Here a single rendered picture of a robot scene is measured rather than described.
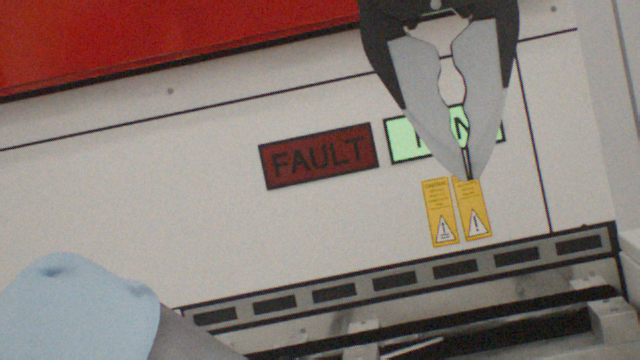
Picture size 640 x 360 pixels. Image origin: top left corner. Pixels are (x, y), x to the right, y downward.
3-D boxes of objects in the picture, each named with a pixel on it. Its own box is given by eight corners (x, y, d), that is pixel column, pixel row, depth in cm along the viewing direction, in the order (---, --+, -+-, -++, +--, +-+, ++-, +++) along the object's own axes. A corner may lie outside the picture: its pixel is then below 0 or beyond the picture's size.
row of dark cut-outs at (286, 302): (189, 333, 138) (184, 310, 138) (610, 250, 135) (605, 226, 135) (188, 334, 137) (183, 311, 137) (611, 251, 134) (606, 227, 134)
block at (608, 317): (592, 330, 131) (586, 300, 131) (627, 323, 131) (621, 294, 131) (605, 346, 123) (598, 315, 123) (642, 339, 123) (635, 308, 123)
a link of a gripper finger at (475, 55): (516, 164, 82) (486, 16, 81) (525, 171, 76) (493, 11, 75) (466, 174, 82) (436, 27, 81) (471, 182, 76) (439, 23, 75)
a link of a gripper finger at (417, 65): (466, 174, 82) (436, 27, 81) (471, 182, 76) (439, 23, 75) (416, 185, 82) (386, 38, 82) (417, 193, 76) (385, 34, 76)
